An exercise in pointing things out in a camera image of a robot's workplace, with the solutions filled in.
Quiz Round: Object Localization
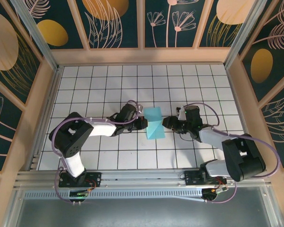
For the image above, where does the small circuit board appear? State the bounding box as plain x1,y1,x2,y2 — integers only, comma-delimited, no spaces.
202,187,229,201
69,189,90,199

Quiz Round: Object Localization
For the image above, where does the purple cable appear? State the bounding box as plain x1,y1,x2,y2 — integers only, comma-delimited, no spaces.
184,102,282,204
52,100,143,204

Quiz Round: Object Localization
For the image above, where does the light blue paper sheet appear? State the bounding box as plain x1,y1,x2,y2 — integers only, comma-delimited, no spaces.
143,106,167,140

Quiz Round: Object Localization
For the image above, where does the grey metal sheet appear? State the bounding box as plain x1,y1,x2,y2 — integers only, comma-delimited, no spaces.
14,185,275,227

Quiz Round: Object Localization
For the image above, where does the aluminium corner post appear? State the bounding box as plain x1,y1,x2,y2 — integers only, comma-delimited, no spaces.
223,0,267,69
10,0,60,71

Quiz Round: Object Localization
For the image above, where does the perforated metal cable tray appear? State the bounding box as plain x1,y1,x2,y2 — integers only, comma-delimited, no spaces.
23,191,205,200

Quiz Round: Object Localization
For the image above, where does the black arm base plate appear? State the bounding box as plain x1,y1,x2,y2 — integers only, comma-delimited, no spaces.
184,170,228,186
58,172,102,188

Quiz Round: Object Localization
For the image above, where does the aluminium mounting rail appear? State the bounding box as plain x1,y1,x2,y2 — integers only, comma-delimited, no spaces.
13,167,271,190

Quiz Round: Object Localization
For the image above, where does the aluminium side rail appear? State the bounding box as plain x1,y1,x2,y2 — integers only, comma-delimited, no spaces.
27,66,62,171

